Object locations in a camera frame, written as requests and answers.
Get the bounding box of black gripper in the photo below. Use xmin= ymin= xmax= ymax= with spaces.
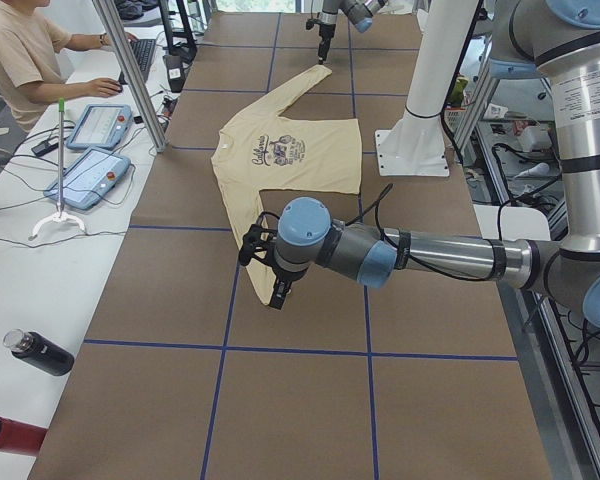
xmin=269 ymin=266 xmax=296 ymax=307
xmin=318 ymin=23 xmax=332 ymax=64

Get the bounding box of cream long-sleeve printed shirt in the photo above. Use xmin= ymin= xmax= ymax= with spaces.
xmin=211 ymin=64 xmax=363 ymax=307

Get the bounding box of black keyboard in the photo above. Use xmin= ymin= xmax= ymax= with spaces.
xmin=129 ymin=39 xmax=156 ymax=82

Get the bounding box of near blue teach pendant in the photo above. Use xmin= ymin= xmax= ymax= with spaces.
xmin=62 ymin=147 xmax=131 ymax=211

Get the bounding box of blue teach pendant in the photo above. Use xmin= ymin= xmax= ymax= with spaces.
xmin=62 ymin=147 xmax=131 ymax=211
xmin=65 ymin=104 xmax=133 ymax=151

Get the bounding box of white grabber stick green tip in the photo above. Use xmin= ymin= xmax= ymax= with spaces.
xmin=29 ymin=98 xmax=87 ymax=240

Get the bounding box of far blue teach pendant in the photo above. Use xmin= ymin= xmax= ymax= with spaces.
xmin=65 ymin=104 xmax=133 ymax=151

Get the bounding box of black water bottle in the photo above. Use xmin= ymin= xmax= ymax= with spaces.
xmin=3 ymin=329 xmax=74 ymax=376

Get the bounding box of person in beige shirt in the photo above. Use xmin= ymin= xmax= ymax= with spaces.
xmin=0 ymin=1 xmax=121 ymax=132

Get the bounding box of red water bottle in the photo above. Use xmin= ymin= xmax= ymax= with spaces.
xmin=0 ymin=417 xmax=47 ymax=457

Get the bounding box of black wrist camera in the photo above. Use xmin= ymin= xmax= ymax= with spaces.
xmin=238 ymin=224 xmax=277 ymax=267
xmin=305 ymin=18 xmax=319 ymax=30

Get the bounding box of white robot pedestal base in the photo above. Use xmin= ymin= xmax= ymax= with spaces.
xmin=375 ymin=0 xmax=480 ymax=177

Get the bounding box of aluminium frame post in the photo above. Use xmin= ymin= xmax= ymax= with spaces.
xmin=92 ymin=0 xmax=167 ymax=153

